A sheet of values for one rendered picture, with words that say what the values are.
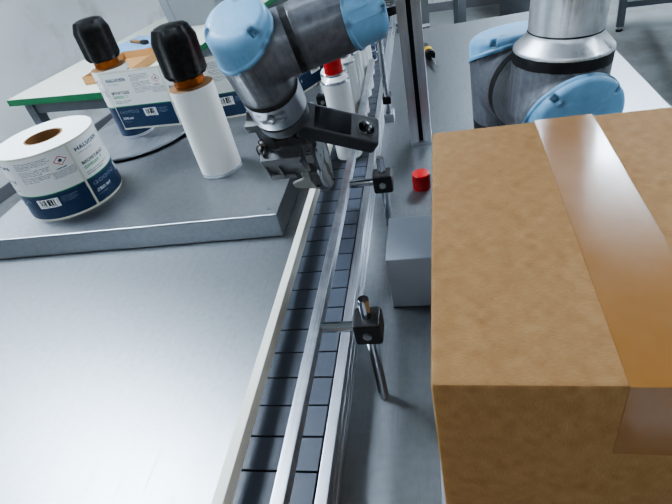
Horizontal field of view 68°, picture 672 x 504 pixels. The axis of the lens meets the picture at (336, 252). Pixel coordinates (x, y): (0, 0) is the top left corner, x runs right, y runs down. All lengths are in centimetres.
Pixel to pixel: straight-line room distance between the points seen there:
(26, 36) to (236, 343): 384
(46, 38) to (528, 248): 433
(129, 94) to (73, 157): 30
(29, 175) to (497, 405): 101
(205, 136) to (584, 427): 88
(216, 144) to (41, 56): 347
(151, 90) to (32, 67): 309
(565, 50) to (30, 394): 85
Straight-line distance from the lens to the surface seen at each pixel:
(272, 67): 58
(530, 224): 38
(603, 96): 68
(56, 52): 455
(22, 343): 98
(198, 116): 103
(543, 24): 67
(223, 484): 52
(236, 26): 57
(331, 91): 95
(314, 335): 53
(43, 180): 115
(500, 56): 78
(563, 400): 29
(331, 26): 57
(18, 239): 120
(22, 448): 81
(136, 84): 135
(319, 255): 77
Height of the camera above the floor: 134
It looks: 37 degrees down
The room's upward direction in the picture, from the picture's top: 14 degrees counter-clockwise
